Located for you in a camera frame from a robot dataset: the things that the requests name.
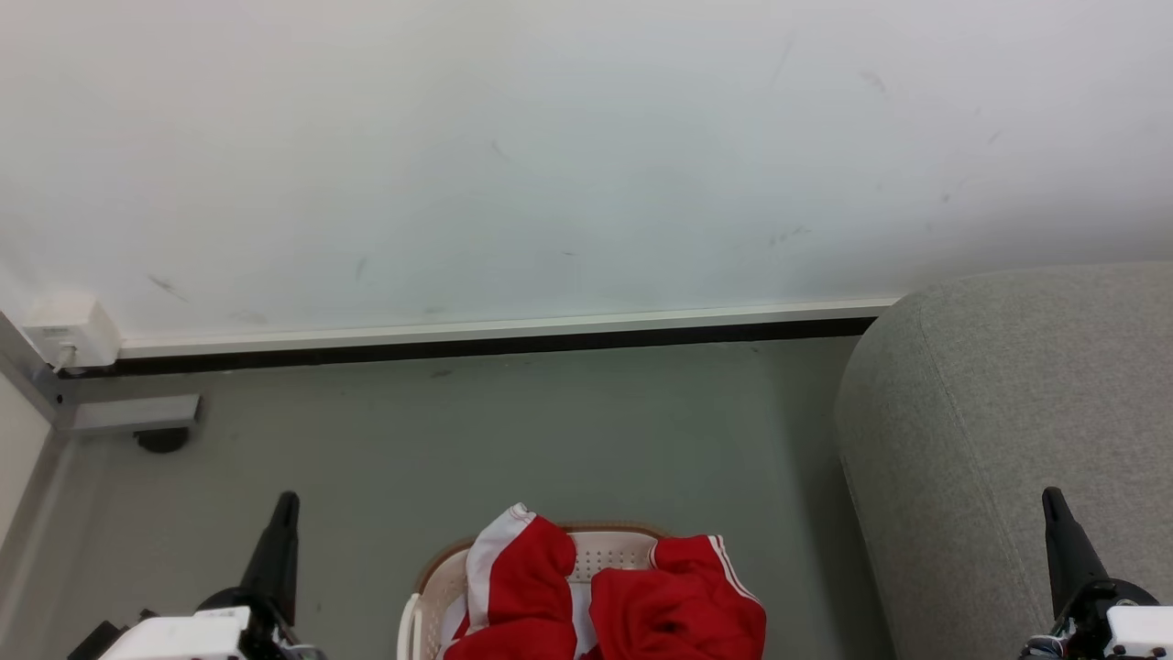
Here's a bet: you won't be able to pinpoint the white wall socket box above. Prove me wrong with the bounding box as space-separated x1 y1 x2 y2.
22 296 123 373

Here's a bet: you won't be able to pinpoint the beige plastic laundry basket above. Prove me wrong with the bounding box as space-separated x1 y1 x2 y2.
397 522 697 660

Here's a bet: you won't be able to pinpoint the black caster wheel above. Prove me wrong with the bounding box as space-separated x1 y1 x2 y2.
134 427 192 455

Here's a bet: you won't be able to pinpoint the white and black baseboard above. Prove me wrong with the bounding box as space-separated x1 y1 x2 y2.
64 295 904 379

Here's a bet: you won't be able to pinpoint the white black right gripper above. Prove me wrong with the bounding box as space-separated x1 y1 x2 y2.
1042 487 1173 660

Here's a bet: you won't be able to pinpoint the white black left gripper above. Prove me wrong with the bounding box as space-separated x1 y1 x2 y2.
99 491 323 660

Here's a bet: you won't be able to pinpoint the red garment thin white stripes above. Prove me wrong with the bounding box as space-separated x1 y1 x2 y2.
586 534 768 660

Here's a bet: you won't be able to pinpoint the grey fabric sofa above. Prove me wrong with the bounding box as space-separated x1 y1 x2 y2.
834 261 1173 660

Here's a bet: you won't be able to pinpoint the grey metal frame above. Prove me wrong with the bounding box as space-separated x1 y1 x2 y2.
0 312 203 551

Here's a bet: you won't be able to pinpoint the red garment wide white band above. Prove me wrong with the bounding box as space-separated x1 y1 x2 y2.
440 502 580 660

